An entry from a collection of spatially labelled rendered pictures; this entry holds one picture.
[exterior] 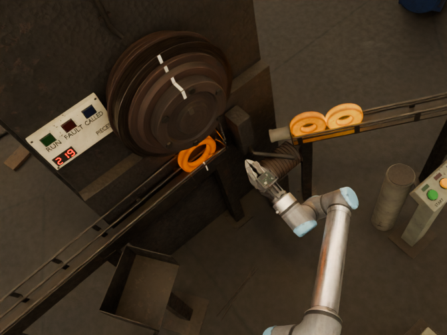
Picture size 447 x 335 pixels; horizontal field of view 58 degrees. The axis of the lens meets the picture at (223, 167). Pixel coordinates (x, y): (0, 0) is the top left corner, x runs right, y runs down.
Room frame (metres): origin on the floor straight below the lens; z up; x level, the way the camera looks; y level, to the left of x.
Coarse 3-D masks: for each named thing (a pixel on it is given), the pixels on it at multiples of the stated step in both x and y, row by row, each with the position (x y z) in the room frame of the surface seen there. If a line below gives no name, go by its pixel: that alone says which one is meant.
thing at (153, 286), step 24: (120, 264) 0.66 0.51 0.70; (144, 264) 0.67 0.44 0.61; (168, 264) 0.63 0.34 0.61; (120, 288) 0.59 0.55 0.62; (144, 288) 0.57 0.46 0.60; (168, 288) 0.53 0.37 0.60; (120, 312) 0.51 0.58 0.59; (144, 312) 0.48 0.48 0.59; (168, 312) 0.61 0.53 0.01; (192, 312) 0.57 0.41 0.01
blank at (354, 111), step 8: (344, 104) 0.96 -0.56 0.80; (352, 104) 0.95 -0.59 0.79; (328, 112) 0.97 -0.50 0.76; (336, 112) 0.94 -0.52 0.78; (344, 112) 0.93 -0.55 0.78; (352, 112) 0.93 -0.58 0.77; (360, 112) 0.92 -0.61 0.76; (328, 120) 0.95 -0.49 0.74; (336, 120) 0.94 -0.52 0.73; (344, 120) 0.95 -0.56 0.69; (352, 120) 0.93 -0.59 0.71; (360, 120) 0.92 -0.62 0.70
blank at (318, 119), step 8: (304, 112) 1.00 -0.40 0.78; (312, 112) 0.99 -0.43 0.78; (296, 120) 0.99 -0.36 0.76; (304, 120) 0.97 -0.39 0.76; (312, 120) 0.96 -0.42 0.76; (320, 120) 0.96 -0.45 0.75; (296, 128) 0.98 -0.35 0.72; (304, 128) 0.99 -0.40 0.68; (312, 128) 0.98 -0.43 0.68; (320, 128) 0.96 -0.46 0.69
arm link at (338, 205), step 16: (336, 192) 0.63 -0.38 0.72; (352, 192) 0.61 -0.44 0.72; (336, 208) 0.56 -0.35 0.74; (352, 208) 0.55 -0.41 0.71; (336, 224) 0.50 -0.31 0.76; (336, 240) 0.44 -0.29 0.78; (320, 256) 0.41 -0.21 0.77; (336, 256) 0.38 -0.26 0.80; (320, 272) 0.35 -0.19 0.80; (336, 272) 0.33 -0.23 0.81; (320, 288) 0.29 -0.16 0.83; (336, 288) 0.28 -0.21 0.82; (320, 304) 0.24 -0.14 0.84; (336, 304) 0.23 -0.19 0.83; (304, 320) 0.21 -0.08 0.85; (320, 320) 0.20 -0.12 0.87; (336, 320) 0.18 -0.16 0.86
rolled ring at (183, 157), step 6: (210, 138) 1.02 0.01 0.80; (198, 144) 1.00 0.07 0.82; (210, 144) 1.02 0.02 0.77; (186, 150) 0.98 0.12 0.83; (192, 150) 0.98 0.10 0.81; (210, 150) 1.01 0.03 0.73; (180, 156) 0.98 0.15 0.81; (186, 156) 0.97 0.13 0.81; (204, 156) 1.02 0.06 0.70; (210, 156) 1.01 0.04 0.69; (180, 162) 0.97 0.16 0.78; (186, 162) 0.97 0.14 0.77; (192, 162) 1.00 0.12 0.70; (198, 162) 1.00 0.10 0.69; (186, 168) 0.96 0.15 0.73; (192, 168) 0.97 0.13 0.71
